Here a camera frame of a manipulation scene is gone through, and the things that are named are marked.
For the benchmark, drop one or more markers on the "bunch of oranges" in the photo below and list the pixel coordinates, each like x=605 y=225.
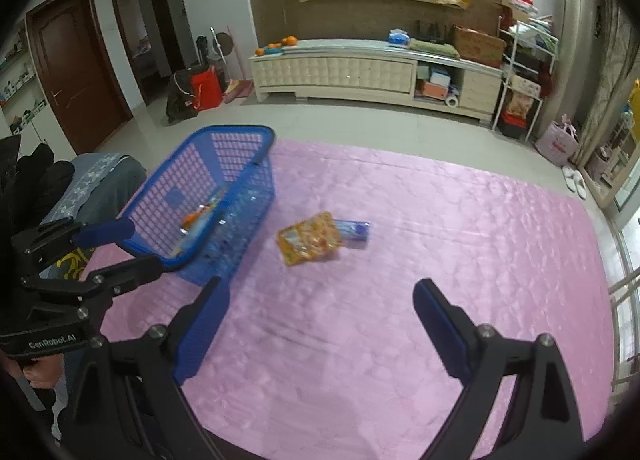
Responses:
x=280 y=44

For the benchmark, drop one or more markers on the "brown wooden door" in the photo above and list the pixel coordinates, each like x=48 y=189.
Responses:
x=75 y=65

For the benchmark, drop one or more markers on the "long orange snack packet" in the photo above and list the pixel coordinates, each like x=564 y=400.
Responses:
x=195 y=217

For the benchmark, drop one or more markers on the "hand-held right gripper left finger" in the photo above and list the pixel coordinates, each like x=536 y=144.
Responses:
x=200 y=335

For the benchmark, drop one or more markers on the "chair with grey cover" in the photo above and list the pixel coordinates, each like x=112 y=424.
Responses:
x=100 y=175

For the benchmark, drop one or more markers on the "white metal rack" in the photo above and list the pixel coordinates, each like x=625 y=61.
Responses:
x=505 y=70

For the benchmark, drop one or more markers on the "orange box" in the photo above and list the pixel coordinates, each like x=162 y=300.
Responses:
x=432 y=90

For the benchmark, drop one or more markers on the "blue purple wrapper packet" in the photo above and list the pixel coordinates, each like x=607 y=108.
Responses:
x=355 y=230

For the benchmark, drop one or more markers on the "wall shelf with bottles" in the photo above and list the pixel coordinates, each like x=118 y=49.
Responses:
x=20 y=85

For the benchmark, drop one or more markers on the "blue white box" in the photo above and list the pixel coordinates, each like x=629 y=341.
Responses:
x=440 y=76

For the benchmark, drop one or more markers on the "red gift box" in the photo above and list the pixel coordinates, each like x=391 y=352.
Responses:
x=520 y=1

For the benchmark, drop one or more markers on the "blue plastic basket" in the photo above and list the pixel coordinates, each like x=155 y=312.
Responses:
x=235 y=129

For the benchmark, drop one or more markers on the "red bag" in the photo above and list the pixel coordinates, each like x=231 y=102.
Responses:
x=206 y=90

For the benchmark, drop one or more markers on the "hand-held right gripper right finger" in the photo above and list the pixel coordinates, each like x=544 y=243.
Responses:
x=440 y=335

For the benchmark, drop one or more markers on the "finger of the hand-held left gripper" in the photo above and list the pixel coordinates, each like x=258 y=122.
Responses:
x=130 y=272
x=105 y=232

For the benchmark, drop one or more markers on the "white slipper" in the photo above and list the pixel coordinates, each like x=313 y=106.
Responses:
x=580 y=186
x=568 y=178

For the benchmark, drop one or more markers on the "orange cracker print bag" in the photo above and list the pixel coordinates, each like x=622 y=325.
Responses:
x=310 y=237

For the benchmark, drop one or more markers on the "black bag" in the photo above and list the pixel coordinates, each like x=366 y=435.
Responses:
x=177 y=100

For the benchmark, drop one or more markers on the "cream TV cabinet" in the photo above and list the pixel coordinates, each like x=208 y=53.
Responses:
x=340 y=70

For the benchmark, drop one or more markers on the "brown cardboard box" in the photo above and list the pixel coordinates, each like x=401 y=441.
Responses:
x=477 y=45

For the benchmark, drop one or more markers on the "green folded cloth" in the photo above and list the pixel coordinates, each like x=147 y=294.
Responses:
x=432 y=48

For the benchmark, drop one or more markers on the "white tape roll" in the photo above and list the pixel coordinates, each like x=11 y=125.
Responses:
x=452 y=101

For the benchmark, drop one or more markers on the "blue tissue pack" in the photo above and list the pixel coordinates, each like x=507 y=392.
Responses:
x=400 y=37

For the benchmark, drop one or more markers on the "pink shopping bag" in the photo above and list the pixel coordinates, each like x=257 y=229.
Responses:
x=557 y=143

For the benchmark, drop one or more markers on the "person's left hand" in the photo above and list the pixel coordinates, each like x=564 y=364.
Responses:
x=45 y=372

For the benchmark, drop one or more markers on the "red yellow snack box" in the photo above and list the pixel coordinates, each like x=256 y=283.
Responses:
x=520 y=108

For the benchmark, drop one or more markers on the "black clothing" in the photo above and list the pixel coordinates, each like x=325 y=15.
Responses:
x=40 y=180

